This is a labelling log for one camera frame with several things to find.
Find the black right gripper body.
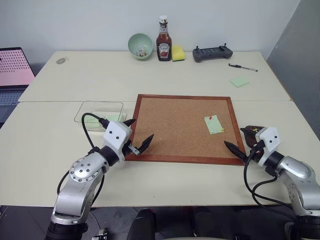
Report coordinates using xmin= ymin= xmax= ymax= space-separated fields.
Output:
xmin=243 ymin=125 xmax=264 ymax=163

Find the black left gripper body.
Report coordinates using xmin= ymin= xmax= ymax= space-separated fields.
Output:
xmin=121 ymin=136 xmax=141 ymax=158

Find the pinned green paper note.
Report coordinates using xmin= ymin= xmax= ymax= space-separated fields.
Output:
xmin=203 ymin=115 xmax=225 ymax=135

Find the wood-framed cork board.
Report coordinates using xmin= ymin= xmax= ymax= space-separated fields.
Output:
xmin=124 ymin=93 xmax=247 ymax=167

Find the green sticky note pad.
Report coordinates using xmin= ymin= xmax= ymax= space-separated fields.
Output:
xmin=229 ymin=76 xmax=251 ymax=89

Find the clear plastic tray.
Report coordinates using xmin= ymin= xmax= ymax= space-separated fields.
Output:
xmin=73 ymin=100 xmax=129 ymax=133

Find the black pen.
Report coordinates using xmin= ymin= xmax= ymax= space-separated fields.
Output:
xmin=227 ymin=62 xmax=259 ymax=73

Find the dark rounded shape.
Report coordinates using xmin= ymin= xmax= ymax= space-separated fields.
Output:
xmin=126 ymin=208 xmax=158 ymax=240
xmin=191 ymin=205 xmax=227 ymax=238

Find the green bowl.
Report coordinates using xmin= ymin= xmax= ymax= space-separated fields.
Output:
xmin=127 ymin=33 xmax=154 ymax=61

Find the ketchup bottle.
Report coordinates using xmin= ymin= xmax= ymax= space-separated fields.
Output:
xmin=155 ymin=15 xmax=173 ymax=62

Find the dark grey remote controller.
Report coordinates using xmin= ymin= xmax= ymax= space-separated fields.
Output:
xmin=191 ymin=44 xmax=234 ymax=64

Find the yellow sponge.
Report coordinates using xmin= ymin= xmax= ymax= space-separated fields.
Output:
xmin=171 ymin=45 xmax=187 ymax=63

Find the laptop with pink screen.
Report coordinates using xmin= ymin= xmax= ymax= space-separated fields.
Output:
xmin=0 ymin=46 xmax=36 ymax=124

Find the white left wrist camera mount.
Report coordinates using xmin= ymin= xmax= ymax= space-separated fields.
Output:
xmin=103 ymin=120 xmax=133 ymax=163

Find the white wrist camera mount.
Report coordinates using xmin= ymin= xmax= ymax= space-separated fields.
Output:
xmin=254 ymin=126 xmax=281 ymax=168
xmin=103 ymin=120 xmax=133 ymax=163

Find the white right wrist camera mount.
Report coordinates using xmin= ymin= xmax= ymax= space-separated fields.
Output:
xmin=254 ymin=126 xmax=281 ymax=168

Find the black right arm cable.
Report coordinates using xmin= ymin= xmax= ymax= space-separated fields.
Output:
xmin=243 ymin=146 xmax=300 ymax=222

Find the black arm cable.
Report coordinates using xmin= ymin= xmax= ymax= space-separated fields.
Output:
xmin=56 ymin=112 xmax=111 ymax=196
xmin=243 ymin=146 xmax=300 ymax=222

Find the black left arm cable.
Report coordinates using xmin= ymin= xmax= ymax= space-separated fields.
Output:
xmin=56 ymin=112 xmax=111 ymax=196

